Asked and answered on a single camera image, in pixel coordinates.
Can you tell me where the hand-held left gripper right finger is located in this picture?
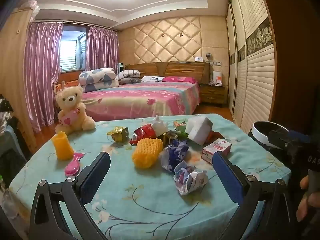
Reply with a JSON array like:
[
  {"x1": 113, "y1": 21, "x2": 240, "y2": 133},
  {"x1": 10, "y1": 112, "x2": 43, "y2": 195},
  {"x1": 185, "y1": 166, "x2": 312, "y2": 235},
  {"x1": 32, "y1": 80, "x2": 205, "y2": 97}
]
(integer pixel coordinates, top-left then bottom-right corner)
[{"x1": 212, "y1": 152, "x2": 297, "y2": 240}]

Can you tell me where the white trash bin black liner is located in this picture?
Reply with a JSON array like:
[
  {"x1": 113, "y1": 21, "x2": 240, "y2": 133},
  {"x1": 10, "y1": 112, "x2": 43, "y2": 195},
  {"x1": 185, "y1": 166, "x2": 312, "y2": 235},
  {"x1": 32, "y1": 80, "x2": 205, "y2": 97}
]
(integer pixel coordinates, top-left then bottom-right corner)
[{"x1": 248, "y1": 121, "x2": 290, "y2": 148}]

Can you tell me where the pile of clothes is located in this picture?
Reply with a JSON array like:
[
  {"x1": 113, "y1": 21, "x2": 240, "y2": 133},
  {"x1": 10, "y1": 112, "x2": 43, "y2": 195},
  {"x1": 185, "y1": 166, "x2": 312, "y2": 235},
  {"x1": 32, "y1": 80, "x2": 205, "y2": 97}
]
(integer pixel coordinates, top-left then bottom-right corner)
[{"x1": 0, "y1": 95, "x2": 15, "y2": 135}]

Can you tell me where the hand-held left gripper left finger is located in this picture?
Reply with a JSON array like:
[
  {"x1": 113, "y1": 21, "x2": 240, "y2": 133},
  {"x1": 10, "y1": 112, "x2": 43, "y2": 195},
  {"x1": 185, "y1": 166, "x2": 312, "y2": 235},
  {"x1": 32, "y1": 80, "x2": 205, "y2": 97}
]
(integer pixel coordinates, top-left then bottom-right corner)
[{"x1": 29, "y1": 151, "x2": 112, "y2": 240}]

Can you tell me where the white foam net sleeve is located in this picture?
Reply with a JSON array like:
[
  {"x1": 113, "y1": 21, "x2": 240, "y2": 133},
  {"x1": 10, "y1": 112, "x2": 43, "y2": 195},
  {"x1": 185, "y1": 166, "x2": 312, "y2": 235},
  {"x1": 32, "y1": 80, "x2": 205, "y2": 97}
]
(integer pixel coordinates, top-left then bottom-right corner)
[{"x1": 185, "y1": 116, "x2": 213, "y2": 146}]

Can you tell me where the bed with pink floral sheet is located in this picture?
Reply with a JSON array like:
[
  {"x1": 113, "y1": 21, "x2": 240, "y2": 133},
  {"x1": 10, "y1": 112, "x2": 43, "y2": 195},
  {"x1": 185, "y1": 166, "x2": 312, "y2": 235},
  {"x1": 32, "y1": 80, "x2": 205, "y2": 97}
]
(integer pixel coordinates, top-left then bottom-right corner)
[{"x1": 81, "y1": 81, "x2": 202, "y2": 122}]

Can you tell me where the cream louvred wardrobe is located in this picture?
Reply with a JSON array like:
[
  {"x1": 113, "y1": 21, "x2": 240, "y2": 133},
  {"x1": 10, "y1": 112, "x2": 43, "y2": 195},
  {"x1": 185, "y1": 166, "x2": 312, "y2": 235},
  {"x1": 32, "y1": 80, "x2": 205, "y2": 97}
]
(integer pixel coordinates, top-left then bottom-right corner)
[{"x1": 226, "y1": 0, "x2": 279, "y2": 135}]

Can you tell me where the light wooden cabinet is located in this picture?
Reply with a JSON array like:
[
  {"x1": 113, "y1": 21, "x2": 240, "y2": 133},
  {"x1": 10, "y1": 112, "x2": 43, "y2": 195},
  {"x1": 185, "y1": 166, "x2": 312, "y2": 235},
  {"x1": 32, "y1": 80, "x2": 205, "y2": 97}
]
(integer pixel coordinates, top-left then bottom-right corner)
[{"x1": 0, "y1": 7, "x2": 38, "y2": 153}]

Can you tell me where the pink hair brush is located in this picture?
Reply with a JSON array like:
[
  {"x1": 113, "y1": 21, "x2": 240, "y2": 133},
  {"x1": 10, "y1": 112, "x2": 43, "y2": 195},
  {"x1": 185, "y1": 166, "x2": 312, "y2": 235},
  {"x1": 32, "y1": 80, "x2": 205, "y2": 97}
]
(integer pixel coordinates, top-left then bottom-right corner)
[{"x1": 64, "y1": 152, "x2": 85, "y2": 178}]

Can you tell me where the dark brown door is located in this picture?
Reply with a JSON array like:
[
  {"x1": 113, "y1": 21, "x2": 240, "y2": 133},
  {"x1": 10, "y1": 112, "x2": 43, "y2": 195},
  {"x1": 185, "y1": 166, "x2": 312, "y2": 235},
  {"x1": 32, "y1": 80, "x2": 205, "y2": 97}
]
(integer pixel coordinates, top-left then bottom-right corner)
[{"x1": 257, "y1": 0, "x2": 320, "y2": 135}]

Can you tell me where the white pillow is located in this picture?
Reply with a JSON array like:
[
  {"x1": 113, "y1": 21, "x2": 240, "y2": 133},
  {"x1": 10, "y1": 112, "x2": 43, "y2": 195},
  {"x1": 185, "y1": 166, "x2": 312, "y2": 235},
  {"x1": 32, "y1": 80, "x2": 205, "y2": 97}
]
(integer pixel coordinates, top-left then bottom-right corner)
[{"x1": 141, "y1": 76, "x2": 167, "y2": 82}]

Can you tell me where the small wooden chair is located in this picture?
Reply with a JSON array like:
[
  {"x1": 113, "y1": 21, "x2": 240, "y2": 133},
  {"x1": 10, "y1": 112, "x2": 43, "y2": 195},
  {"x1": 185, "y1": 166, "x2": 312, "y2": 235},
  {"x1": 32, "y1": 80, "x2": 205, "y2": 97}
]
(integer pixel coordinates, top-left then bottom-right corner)
[{"x1": 54, "y1": 80, "x2": 66, "y2": 96}]

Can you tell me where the wide pink satin curtain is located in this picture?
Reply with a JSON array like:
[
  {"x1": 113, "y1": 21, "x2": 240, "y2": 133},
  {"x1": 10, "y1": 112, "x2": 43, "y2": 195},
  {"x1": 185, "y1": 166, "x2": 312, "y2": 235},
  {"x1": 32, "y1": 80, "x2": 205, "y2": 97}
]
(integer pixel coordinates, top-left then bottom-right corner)
[{"x1": 24, "y1": 22, "x2": 63, "y2": 133}]

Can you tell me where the cream teddy bear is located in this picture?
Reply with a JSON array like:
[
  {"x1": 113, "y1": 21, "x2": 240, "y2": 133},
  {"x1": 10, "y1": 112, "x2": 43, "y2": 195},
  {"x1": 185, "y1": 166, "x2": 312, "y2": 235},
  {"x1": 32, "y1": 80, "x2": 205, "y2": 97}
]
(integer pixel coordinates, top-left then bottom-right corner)
[{"x1": 54, "y1": 84, "x2": 96, "y2": 134}]

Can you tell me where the pink floral pillow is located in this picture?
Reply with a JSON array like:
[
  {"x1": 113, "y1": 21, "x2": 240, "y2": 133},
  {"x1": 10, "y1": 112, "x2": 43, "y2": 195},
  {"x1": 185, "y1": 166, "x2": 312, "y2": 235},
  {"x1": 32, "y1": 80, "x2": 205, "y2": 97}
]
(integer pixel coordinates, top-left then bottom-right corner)
[{"x1": 162, "y1": 76, "x2": 197, "y2": 84}]

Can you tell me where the blue crumpled wrapper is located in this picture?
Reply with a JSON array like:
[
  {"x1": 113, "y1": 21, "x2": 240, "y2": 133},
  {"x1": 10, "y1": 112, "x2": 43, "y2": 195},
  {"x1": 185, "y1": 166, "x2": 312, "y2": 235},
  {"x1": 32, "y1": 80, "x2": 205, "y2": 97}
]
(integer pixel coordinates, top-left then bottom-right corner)
[{"x1": 160, "y1": 140, "x2": 190, "y2": 173}]

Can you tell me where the wooden headboard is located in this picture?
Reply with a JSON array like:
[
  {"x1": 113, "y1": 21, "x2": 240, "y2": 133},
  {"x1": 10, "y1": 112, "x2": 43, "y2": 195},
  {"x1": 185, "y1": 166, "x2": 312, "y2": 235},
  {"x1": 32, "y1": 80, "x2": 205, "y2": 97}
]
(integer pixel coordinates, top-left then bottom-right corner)
[{"x1": 125, "y1": 61, "x2": 210, "y2": 84}]

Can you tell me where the red snack bag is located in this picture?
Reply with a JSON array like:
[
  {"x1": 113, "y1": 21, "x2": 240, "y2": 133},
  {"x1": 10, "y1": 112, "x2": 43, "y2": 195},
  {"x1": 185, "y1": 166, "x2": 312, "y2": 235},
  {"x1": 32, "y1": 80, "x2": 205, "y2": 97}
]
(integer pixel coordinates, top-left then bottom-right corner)
[{"x1": 129, "y1": 124, "x2": 157, "y2": 145}]

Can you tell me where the person's right hand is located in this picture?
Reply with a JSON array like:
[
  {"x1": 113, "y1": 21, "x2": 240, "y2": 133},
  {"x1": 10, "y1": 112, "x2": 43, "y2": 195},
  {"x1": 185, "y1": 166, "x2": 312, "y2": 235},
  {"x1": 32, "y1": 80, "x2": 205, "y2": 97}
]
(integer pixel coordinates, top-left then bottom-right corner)
[{"x1": 297, "y1": 175, "x2": 320, "y2": 222}]

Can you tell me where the narrow pink satin curtain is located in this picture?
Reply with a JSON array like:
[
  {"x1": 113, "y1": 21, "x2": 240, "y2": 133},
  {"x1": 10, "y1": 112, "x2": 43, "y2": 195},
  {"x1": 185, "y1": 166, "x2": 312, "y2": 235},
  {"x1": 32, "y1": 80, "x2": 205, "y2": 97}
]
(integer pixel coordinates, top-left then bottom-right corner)
[{"x1": 85, "y1": 26, "x2": 118, "y2": 72}]

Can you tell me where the wooden nightstand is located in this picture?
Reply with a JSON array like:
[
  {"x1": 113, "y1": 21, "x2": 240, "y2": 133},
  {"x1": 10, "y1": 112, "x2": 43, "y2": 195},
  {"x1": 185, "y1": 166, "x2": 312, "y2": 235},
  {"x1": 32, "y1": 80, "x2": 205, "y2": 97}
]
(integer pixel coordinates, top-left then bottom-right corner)
[{"x1": 199, "y1": 84, "x2": 227, "y2": 105}]

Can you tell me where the teal floral tablecloth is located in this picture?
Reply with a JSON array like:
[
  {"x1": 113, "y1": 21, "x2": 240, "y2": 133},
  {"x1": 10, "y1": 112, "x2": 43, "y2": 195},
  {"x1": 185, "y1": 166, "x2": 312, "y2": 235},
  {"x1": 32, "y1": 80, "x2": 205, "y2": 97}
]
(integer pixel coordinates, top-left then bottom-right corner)
[{"x1": 9, "y1": 114, "x2": 292, "y2": 240}]

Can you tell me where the white plastic bag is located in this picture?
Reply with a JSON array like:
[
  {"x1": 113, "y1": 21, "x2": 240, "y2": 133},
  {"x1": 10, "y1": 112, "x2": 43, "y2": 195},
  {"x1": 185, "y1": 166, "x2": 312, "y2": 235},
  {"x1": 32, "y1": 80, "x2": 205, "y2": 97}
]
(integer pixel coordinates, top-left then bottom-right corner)
[{"x1": 151, "y1": 115, "x2": 168, "y2": 137}]

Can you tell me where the orange wrapper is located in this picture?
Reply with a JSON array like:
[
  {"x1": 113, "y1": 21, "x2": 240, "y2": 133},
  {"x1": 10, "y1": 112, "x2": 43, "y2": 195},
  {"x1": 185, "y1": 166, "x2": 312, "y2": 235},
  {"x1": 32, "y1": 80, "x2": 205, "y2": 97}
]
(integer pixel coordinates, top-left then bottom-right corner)
[{"x1": 206, "y1": 129, "x2": 222, "y2": 142}]

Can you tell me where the crumpled printed paper ball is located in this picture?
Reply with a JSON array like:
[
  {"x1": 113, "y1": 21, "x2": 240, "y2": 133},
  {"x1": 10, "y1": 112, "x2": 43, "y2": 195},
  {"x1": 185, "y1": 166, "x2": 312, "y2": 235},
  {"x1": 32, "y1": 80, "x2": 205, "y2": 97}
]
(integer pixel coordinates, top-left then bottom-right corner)
[{"x1": 174, "y1": 161, "x2": 209, "y2": 195}]

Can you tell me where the small pink white box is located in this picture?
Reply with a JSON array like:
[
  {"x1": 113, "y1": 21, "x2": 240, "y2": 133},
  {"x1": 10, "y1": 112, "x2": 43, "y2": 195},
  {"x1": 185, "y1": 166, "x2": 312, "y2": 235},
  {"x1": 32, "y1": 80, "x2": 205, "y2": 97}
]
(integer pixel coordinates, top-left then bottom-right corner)
[{"x1": 201, "y1": 138, "x2": 232, "y2": 163}]

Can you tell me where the grey white striped quilt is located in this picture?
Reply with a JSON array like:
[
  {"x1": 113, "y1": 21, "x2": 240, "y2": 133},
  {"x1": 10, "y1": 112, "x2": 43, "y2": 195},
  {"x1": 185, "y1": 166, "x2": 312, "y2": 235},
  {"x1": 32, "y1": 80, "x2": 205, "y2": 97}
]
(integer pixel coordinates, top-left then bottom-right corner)
[{"x1": 117, "y1": 69, "x2": 142, "y2": 85}]

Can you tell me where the white quilt blue leaf print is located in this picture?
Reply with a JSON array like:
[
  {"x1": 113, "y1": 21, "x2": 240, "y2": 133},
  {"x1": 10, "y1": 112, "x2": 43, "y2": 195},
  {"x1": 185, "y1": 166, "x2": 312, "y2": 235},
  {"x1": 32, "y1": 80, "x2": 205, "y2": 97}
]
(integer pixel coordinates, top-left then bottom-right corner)
[{"x1": 78, "y1": 68, "x2": 119, "y2": 93}]

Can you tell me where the white orange paper bag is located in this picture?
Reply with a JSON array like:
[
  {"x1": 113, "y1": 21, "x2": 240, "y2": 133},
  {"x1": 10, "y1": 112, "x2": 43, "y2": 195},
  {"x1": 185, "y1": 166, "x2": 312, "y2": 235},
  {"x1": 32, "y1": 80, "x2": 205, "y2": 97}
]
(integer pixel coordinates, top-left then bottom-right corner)
[{"x1": 210, "y1": 70, "x2": 223, "y2": 85}]

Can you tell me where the window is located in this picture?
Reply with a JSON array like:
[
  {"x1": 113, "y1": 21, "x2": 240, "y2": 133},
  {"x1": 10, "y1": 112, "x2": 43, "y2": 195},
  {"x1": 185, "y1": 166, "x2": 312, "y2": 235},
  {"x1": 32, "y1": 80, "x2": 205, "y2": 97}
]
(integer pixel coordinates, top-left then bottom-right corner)
[{"x1": 59, "y1": 30, "x2": 87, "y2": 72}]

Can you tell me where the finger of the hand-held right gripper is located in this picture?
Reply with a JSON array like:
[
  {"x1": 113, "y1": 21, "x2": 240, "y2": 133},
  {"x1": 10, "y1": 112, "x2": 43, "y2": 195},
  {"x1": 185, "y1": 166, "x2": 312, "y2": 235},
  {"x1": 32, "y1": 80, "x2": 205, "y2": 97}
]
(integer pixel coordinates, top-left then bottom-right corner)
[{"x1": 268, "y1": 129, "x2": 312, "y2": 151}]

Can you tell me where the gold foil wrapper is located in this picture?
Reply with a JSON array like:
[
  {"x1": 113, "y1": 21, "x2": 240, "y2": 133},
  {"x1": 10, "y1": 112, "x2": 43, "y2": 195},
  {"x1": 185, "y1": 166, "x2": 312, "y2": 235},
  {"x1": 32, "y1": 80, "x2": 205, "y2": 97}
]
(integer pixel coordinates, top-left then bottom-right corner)
[{"x1": 107, "y1": 126, "x2": 129, "y2": 143}]

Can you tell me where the green drink carton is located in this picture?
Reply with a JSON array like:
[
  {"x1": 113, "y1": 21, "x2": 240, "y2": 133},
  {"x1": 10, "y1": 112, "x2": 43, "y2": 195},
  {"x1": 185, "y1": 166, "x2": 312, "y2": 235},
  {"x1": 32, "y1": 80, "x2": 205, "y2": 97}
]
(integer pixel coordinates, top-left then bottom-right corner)
[{"x1": 173, "y1": 121, "x2": 189, "y2": 138}]

